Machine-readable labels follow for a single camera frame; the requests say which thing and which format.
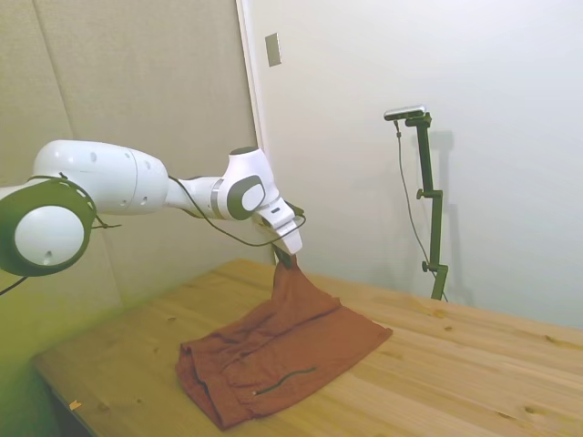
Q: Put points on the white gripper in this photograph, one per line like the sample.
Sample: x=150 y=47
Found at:
x=287 y=227

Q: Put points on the rust orange shorts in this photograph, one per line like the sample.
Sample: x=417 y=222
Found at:
x=282 y=346

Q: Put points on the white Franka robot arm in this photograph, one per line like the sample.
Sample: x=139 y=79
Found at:
x=105 y=182

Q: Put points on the small tape scrap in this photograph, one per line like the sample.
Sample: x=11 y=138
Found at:
x=75 y=404

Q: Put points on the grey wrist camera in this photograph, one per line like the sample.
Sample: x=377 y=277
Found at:
x=268 y=224

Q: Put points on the dark clamp camera stand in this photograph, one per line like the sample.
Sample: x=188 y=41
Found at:
x=436 y=218

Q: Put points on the white vertical wall trim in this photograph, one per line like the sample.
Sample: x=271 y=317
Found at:
x=254 y=82

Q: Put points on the grey stereo camera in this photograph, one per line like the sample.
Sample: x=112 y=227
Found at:
x=405 y=111

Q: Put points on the grey wall switch plate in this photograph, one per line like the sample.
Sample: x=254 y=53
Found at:
x=273 y=50

